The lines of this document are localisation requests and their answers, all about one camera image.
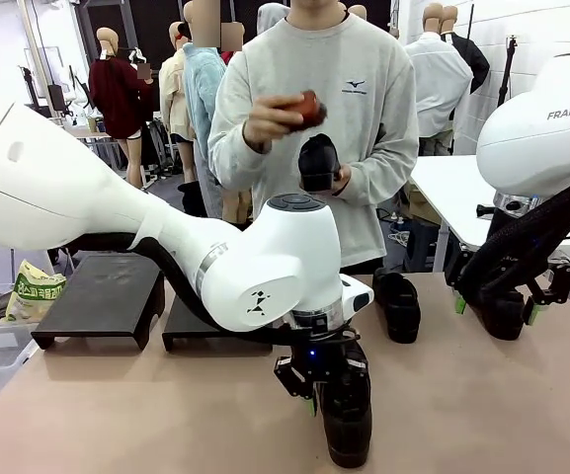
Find person in grey sweatshirt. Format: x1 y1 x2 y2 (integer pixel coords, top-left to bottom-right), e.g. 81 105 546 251
207 0 420 271

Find background person with headset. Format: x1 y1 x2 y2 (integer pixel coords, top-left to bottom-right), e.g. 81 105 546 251
133 46 162 100

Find mannequin in white shirt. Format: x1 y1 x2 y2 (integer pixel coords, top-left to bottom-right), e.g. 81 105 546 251
405 2 474 157

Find brown shoe brush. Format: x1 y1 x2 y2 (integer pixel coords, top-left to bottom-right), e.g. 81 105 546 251
277 90 330 133

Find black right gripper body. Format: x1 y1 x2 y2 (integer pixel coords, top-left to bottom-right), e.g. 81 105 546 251
499 241 560 282

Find mannequin in dark red sweater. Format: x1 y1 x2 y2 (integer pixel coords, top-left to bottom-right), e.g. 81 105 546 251
88 27 156 192

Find brown cardboard box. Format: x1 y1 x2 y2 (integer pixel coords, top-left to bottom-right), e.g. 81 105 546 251
407 187 442 221

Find mannequin in black jacket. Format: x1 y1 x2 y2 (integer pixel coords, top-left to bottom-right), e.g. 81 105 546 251
440 4 491 95

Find mannequin in red top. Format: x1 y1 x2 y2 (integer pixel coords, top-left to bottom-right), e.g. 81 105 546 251
219 22 245 65

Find person's right hand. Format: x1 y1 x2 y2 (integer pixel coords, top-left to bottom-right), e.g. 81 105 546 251
242 91 310 154

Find mannequin in grey hoodie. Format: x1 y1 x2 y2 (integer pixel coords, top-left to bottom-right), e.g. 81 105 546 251
257 2 290 35

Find person's right forearm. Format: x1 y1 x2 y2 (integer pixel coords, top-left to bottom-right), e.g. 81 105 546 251
207 93 266 192

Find black light stand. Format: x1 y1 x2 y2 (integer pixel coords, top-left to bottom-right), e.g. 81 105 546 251
21 66 39 108

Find green yellow snack bag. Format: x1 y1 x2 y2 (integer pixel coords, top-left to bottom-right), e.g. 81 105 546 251
2 259 68 325

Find mannequin in light blue fleece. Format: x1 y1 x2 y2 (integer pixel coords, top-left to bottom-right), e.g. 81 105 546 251
183 0 226 218

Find black shoe stand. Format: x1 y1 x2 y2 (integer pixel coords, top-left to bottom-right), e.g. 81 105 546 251
31 254 166 352
162 295 274 353

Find black tripod pole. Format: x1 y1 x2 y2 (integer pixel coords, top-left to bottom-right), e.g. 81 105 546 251
496 34 521 108

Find person's left hand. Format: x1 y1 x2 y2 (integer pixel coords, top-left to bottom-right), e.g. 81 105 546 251
331 164 355 198

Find person's left forearm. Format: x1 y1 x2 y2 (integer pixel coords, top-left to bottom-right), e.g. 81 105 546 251
346 137 420 206

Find black tall boots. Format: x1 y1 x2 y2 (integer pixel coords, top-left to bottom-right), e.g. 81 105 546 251
178 180 206 218

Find white table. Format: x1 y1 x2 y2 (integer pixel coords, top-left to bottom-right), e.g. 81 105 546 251
407 154 570 273

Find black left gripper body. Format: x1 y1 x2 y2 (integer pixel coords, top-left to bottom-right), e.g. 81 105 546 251
288 338 365 386

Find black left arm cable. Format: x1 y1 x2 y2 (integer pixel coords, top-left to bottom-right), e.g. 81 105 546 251
74 231 360 347

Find mannequin in cream jacket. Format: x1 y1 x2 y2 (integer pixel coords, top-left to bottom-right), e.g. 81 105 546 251
158 21 198 184

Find white cable bundle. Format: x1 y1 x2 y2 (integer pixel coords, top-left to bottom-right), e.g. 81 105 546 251
387 216 414 248

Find tan mannequin legs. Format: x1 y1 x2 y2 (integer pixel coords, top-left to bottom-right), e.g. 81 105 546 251
222 187 254 233

